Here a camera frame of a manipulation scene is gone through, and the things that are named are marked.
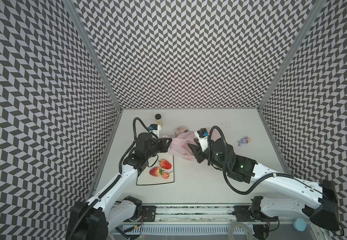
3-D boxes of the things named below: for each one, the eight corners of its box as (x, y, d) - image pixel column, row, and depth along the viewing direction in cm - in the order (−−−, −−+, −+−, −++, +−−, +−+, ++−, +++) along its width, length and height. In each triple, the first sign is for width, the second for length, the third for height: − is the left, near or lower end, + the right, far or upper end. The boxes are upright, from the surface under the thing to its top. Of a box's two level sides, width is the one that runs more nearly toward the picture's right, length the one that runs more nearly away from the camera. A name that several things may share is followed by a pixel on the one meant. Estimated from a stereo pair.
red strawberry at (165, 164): (159, 165, 89) (158, 163, 87) (163, 159, 91) (162, 157, 89) (168, 170, 87) (168, 169, 85) (172, 165, 89) (172, 163, 87)
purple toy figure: (239, 146, 98) (241, 144, 96) (236, 142, 101) (237, 140, 98) (250, 142, 101) (251, 139, 98) (246, 137, 103) (248, 135, 101)
